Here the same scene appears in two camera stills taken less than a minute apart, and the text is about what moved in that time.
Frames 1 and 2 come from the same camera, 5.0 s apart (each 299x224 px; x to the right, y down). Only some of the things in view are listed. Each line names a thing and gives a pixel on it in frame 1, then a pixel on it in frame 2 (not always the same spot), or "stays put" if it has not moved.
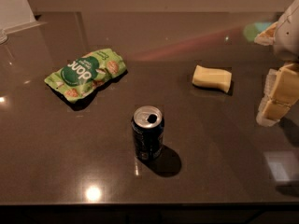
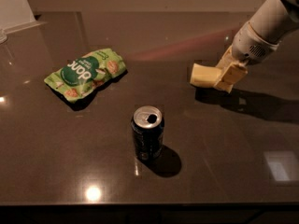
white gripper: (288, 36) -> (249, 46)
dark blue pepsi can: (148, 123) stays put
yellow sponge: (212, 77) stays put
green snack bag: (77, 79) stays put
